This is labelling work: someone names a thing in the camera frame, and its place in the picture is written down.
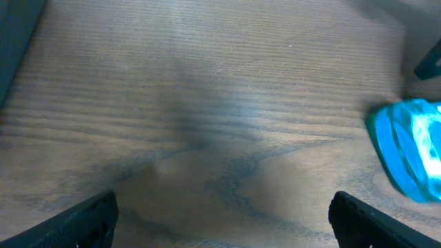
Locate blue mouthwash bottle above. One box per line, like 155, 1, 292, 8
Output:
365, 99, 440, 203

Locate grey plastic shopping basket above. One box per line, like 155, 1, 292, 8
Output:
0, 0, 46, 106

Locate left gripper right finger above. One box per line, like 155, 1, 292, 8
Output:
328, 191, 440, 248

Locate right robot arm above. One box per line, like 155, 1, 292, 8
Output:
414, 40, 441, 80

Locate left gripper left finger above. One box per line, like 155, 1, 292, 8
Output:
1, 191, 119, 248

